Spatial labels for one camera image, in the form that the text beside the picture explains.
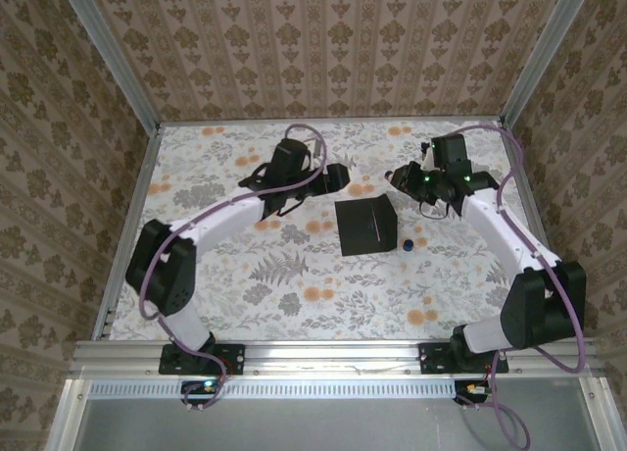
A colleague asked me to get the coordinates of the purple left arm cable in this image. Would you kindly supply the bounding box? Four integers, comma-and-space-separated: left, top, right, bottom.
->
139, 123, 328, 414

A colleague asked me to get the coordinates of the thin aluminium table rail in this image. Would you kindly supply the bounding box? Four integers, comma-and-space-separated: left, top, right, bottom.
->
159, 118, 506, 128

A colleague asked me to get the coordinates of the white slotted cable duct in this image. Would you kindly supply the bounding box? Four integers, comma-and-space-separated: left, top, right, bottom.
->
87, 377, 459, 400

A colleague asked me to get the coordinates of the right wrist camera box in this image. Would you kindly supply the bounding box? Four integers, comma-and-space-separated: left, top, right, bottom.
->
418, 141, 437, 171

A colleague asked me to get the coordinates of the wide aluminium frame rail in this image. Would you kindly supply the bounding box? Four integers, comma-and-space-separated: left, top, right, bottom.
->
68, 339, 602, 377

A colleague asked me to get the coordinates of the aluminium table side rail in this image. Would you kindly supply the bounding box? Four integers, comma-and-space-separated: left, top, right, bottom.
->
92, 125, 166, 342
497, 120, 579, 339

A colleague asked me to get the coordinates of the aluminium frame post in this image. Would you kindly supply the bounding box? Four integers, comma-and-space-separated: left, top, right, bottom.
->
56, 0, 164, 131
499, 0, 597, 128

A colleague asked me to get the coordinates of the grey metal panel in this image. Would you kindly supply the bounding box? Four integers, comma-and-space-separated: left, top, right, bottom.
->
46, 376, 627, 451

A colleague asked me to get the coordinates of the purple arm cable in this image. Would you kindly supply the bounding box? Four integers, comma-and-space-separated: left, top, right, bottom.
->
455, 123, 589, 446
139, 123, 328, 414

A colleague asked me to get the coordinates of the black box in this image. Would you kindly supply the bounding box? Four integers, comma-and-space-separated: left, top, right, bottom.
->
334, 192, 399, 257

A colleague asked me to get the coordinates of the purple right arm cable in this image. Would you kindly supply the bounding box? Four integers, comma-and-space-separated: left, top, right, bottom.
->
455, 123, 589, 446

